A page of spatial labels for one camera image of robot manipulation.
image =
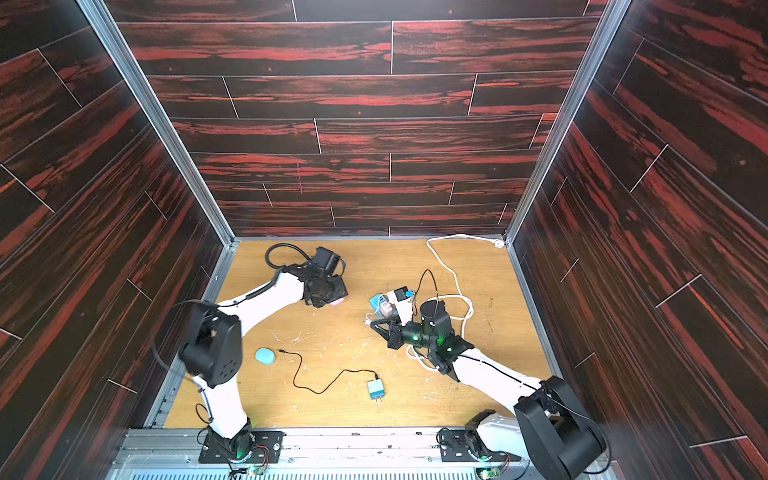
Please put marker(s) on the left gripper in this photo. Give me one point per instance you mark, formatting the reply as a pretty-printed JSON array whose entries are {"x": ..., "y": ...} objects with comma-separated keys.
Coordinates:
[{"x": 341, "y": 291}]

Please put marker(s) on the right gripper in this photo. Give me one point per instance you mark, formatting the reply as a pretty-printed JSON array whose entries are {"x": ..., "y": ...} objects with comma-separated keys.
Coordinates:
[{"x": 398, "y": 327}]

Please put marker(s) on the pink USB charger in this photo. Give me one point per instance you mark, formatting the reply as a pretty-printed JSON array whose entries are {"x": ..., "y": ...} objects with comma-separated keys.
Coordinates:
[{"x": 385, "y": 310}]

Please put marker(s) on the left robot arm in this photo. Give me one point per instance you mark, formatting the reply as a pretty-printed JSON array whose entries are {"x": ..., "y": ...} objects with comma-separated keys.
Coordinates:
[{"x": 212, "y": 351}]

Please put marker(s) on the teal power strip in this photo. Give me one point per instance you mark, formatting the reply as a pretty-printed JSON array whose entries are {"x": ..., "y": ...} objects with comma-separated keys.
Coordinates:
[{"x": 376, "y": 300}]

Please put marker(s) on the teal USB charger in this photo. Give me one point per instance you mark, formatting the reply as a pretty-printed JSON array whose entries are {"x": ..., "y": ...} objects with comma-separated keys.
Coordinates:
[{"x": 376, "y": 389}]

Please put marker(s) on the blue earbud case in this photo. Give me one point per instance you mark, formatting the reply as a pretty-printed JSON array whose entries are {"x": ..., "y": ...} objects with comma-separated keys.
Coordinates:
[{"x": 265, "y": 356}]

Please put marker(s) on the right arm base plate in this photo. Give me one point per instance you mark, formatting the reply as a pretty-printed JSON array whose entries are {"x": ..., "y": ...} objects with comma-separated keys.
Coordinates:
[{"x": 458, "y": 446}]

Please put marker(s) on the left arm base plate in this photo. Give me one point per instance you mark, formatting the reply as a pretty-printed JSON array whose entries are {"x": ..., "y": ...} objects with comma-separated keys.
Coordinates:
[{"x": 257, "y": 447}]

